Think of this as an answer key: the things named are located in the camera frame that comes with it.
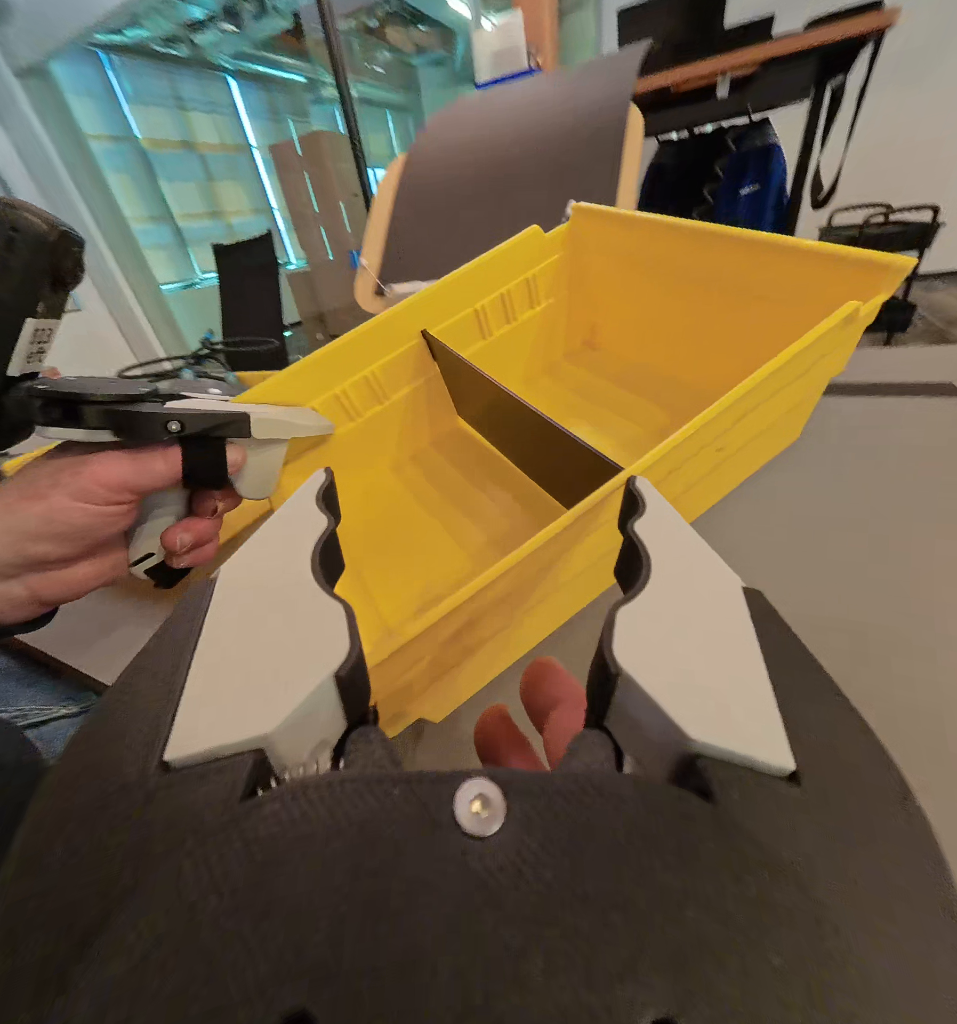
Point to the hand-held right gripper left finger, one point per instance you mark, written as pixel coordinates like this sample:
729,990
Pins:
262,640

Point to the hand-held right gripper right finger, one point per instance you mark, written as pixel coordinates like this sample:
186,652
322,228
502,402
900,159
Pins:
694,656

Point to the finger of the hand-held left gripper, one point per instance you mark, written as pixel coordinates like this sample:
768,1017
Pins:
286,422

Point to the yellow plastic bin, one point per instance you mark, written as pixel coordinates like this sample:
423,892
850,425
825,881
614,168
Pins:
646,360

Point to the black highback office chair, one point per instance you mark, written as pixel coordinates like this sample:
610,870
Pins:
250,304

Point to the stacked cardboard boxes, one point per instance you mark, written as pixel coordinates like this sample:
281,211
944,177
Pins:
318,208

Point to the black pole with round disc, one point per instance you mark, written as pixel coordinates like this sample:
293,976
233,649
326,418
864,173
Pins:
342,80

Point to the white box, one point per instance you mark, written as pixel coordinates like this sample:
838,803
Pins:
502,40

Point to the dark hanging jacket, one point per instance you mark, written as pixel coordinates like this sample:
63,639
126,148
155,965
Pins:
678,180

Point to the blue hanging jacket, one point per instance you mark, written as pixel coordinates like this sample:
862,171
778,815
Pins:
754,184

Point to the black monitor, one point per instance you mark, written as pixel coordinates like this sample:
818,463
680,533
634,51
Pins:
670,24

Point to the wooden desk with black frame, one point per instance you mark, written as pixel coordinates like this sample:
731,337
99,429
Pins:
766,52

